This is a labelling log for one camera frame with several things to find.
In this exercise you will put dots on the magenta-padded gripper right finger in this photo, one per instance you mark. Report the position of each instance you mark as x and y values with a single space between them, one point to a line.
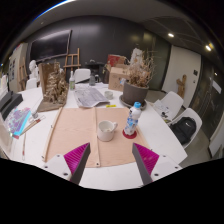
148 158

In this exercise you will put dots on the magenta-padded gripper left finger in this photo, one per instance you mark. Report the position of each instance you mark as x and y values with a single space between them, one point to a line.
75 158

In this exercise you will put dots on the blue-capped white drink bottle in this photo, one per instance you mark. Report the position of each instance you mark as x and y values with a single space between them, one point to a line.
132 120

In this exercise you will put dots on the light wooden drawing board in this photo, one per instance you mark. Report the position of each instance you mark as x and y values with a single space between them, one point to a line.
73 133

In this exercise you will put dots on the white ceramic mug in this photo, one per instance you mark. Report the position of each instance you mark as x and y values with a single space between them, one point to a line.
106 131

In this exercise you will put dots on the black backpack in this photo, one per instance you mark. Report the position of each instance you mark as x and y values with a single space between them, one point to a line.
183 130

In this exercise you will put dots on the stack of papers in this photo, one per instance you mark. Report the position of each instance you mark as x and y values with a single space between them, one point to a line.
161 107

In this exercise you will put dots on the grey plant saucer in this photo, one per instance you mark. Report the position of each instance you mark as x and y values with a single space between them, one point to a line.
125 104

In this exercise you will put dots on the white chair with backpack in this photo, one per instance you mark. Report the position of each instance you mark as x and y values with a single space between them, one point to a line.
193 115

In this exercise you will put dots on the spread newspaper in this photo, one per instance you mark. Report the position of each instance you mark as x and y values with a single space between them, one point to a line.
88 96

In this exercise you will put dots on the white chair with papers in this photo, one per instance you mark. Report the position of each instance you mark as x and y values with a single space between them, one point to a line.
173 100

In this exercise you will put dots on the small yellow marker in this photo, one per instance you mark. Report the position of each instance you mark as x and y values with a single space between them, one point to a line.
111 106

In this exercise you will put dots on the dried plant in dark pot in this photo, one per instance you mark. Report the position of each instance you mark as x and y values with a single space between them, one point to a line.
135 95

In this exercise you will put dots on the colourful book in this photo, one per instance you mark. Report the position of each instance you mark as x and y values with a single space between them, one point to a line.
18 120

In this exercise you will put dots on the small white cup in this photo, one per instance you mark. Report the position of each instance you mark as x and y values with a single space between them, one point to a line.
108 95

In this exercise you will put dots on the clear spray bottle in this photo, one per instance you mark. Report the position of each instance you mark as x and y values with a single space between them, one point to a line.
72 81

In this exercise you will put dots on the small grey bottle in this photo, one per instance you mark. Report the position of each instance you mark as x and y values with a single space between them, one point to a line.
92 80

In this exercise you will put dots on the white chair behind table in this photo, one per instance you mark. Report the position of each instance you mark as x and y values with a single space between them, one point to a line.
82 75

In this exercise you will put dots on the black printer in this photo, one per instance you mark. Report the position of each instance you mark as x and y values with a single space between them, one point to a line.
11 103

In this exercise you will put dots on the black bag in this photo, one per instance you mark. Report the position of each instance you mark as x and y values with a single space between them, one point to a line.
98 68

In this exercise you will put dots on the wooden easel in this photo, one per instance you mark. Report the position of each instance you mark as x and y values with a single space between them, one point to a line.
71 60

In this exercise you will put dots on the white plaster bust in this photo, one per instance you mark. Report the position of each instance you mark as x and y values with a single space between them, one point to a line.
33 68

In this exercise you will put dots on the red box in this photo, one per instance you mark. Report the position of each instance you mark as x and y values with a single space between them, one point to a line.
116 60

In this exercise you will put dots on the white cabinet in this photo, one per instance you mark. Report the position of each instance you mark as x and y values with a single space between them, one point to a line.
18 66

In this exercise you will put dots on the ceiling spot lights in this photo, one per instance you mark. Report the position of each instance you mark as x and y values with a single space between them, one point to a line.
208 47

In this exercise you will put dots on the wooden figure by wall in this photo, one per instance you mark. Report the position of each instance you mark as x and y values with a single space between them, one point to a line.
181 85

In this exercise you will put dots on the black wall screen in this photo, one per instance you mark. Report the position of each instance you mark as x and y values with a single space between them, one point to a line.
50 46

